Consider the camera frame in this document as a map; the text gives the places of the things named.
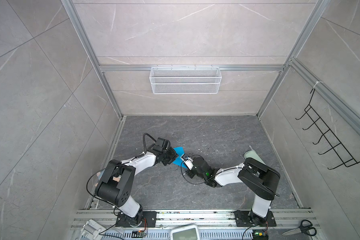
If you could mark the blue square paper sheet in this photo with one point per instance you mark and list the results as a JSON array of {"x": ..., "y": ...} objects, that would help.
[{"x": 178, "y": 161}]

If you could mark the small orange circuit board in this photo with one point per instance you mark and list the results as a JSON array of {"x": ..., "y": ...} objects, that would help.
[{"x": 139, "y": 234}]

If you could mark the white clamp device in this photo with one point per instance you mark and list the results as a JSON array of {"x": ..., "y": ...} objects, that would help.
[{"x": 92, "y": 230}]

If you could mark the small green circuit board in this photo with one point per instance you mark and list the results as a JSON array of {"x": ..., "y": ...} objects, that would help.
[{"x": 260, "y": 235}]

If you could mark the black wire hook rack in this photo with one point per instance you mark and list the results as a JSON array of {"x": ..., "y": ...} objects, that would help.
[{"x": 335, "y": 144}]

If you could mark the white display device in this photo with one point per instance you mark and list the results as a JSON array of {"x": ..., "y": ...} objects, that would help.
[{"x": 188, "y": 232}]

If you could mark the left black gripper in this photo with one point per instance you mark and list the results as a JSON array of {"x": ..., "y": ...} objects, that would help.
[{"x": 174, "y": 155}]

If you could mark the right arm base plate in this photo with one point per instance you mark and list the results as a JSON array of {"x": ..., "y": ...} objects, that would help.
[{"x": 250, "y": 219}]

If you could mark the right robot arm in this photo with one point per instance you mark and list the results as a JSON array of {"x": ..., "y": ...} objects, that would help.
[{"x": 258, "y": 177}]

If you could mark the white wire mesh basket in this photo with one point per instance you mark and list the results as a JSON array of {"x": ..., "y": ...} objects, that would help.
[{"x": 185, "y": 80}]

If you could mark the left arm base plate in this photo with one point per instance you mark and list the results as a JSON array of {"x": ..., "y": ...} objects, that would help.
[{"x": 141, "y": 220}]

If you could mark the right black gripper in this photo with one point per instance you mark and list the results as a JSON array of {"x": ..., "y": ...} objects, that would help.
[{"x": 188, "y": 172}]

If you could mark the black handled scissors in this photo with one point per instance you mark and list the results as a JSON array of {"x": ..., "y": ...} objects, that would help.
[{"x": 306, "y": 227}]

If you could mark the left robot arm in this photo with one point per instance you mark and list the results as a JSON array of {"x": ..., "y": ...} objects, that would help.
[{"x": 116, "y": 182}]

